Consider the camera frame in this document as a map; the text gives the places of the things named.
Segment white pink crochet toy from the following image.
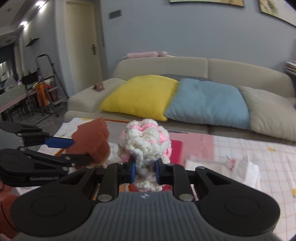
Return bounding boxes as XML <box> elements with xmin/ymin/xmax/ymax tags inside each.
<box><xmin>117</xmin><ymin>119</ymin><xmax>172</xmax><ymax>192</ymax></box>

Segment white crinkled plastic bag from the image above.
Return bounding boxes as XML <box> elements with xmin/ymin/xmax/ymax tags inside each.
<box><xmin>185</xmin><ymin>155</ymin><xmax>261</xmax><ymax>191</ymax></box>

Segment pink paper mat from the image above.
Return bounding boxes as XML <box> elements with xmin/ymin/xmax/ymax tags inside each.
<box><xmin>169</xmin><ymin>132</ymin><xmax>214</xmax><ymax>165</ymax></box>

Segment beige fabric sofa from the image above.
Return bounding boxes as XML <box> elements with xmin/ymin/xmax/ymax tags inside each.
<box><xmin>64</xmin><ymin>57</ymin><xmax>295</xmax><ymax>145</ymax></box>

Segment metal step ladder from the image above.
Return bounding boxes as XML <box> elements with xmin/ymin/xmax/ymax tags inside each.
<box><xmin>35</xmin><ymin>54</ymin><xmax>69</xmax><ymax>118</ymax></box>

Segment dining table with cloth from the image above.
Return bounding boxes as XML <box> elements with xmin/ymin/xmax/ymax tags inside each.
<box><xmin>1</xmin><ymin>77</ymin><xmax>36</xmax><ymax>121</ymax></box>

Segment small brown card stand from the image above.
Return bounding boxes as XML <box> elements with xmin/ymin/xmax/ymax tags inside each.
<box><xmin>93</xmin><ymin>82</ymin><xmax>105</xmax><ymax>92</ymax></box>

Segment light blue cushion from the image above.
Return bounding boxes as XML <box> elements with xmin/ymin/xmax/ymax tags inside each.
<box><xmin>164</xmin><ymin>78</ymin><xmax>250</xmax><ymax>130</ymax></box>

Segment yellow cushion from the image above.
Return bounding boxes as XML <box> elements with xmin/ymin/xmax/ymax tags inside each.
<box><xmin>99</xmin><ymin>75</ymin><xmax>179</xmax><ymax>121</ymax></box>

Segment cream door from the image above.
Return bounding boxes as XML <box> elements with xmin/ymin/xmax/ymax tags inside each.
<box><xmin>65</xmin><ymin>1</ymin><xmax>102</xmax><ymax>92</ymax></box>

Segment beige cushion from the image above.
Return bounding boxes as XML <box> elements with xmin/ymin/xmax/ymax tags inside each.
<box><xmin>238</xmin><ymin>86</ymin><xmax>295</xmax><ymax>142</ymax></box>

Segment pink plush on sofa back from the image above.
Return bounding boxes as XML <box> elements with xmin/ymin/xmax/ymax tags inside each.
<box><xmin>125</xmin><ymin>51</ymin><xmax>168</xmax><ymax>59</ymax></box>

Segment landscape painting right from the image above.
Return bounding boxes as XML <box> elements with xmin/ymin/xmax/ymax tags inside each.
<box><xmin>258</xmin><ymin>0</ymin><xmax>296</xmax><ymax>26</ymax></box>

